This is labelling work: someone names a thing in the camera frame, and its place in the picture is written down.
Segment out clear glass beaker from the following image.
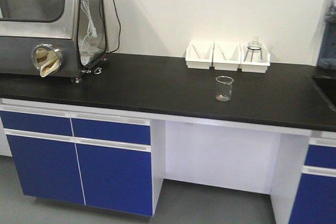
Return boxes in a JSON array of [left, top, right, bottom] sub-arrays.
[[215, 76, 234, 102]]

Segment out white coiled cable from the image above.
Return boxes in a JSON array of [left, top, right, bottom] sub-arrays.
[[79, 0, 98, 51]]

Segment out blue drawer front right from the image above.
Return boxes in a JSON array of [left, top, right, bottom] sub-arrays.
[[304, 145, 336, 169]]

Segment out white lab bench cabinet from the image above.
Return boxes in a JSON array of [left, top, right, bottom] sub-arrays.
[[1, 99, 335, 223]]

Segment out stainless steel glove box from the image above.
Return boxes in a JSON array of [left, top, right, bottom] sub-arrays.
[[1, 0, 108, 82]]

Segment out blue cabinet door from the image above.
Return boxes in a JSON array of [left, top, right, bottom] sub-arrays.
[[289, 174, 335, 224], [7, 135, 85, 205], [77, 144, 153, 216]]

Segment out blue cabinet door left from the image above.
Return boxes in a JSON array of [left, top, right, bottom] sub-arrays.
[[7, 135, 85, 205]]

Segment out blue cabinet door right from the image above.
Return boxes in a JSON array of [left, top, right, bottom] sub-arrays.
[[289, 174, 335, 224]]

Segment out blue drawer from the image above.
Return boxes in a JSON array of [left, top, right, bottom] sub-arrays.
[[1, 111, 72, 136], [304, 145, 336, 169], [71, 119, 151, 145]]

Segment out blue drawer front left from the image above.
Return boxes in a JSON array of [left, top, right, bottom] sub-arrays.
[[1, 111, 72, 136]]

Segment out white plastic bin middle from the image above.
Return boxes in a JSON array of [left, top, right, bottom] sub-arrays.
[[213, 42, 241, 71]]

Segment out black lab sink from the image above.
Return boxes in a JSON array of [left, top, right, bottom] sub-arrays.
[[312, 76, 335, 111]]

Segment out white plastic bin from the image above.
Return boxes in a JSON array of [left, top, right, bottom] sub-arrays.
[[185, 41, 214, 69], [213, 42, 241, 71], [240, 44, 271, 73]]

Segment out black power cable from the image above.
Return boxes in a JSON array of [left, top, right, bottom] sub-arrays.
[[97, 0, 122, 54]]

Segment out white plastic bin right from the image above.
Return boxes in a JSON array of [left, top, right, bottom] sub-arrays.
[[240, 44, 271, 73]]

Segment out glass flask with stopper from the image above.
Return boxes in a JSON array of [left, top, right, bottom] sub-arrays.
[[244, 36, 263, 62]]

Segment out cream rubber glove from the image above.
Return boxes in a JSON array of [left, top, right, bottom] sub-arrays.
[[31, 44, 62, 78]]

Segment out white plastic bin left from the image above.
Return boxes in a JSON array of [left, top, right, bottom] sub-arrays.
[[185, 41, 214, 69]]

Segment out blue grey lab apparatus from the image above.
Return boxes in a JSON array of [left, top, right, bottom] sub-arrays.
[[317, 0, 335, 71]]

